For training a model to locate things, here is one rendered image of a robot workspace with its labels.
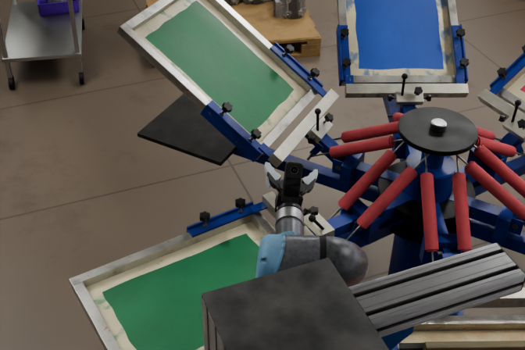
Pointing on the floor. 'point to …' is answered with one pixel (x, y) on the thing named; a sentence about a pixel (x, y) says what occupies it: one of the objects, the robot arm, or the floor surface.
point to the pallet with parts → (270, 7)
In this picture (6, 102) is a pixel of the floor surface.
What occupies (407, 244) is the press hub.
